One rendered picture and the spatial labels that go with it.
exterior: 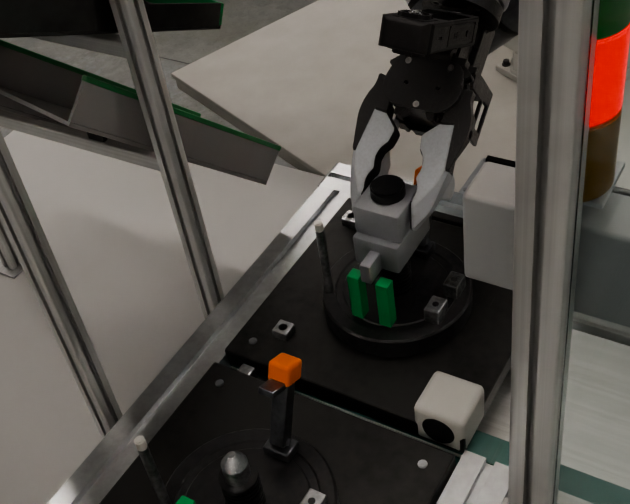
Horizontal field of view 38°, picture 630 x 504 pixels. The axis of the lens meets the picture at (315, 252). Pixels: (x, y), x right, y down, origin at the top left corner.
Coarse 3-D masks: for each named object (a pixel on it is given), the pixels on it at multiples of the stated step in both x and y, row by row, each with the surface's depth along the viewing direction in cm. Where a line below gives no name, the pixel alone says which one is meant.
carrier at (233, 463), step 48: (240, 384) 82; (192, 432) 79; (240, 432) 76; (336, 432) 77; (384, 432) 76; (144, 480) 76; (192, 480) 73; (240, 480) 67; (288, 480) 72; (336, 480) 74; (384, 480) 73; (432, 480) 73
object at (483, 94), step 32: (448, 0) 80; (480, 0) 79; (480, 32) 84; (416, 64) 80; (448, 64) 79; (480, 64) 85; (416, 96) 79; (448, 96) 78; (480, 96) 82; (416, 128) 85; (480, 128) 84
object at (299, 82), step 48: (336, 0) 157; (384, 0) 155; (240, 48) 149; (288, 48) 147; (336, 48) 145; (384, 48) 143; (192, 96) 145; (240, 96) 139; (288, 96) 137; (336, 96) 135; (288, 144) 128; (336, 144) 126; (480, 144) 122
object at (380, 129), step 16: (368, 128) 81; (384, 128) 80; (368, 144) 80; (384, 144) 80; (352, 160) 81; (368, 160) 80; (384, 160) 84; (352, 176) 81; (368, 176) 80; (352, 192) 81; (352, 208) 81
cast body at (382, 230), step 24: (384, 192) 77; (408, 192) 79; (360, 216) 78; (384, 216) 77; (408, 216) 78; (360, 240) 80; (384, 240) 79; (408, 240) 80; (360, 264) 79; (384, 264) 80
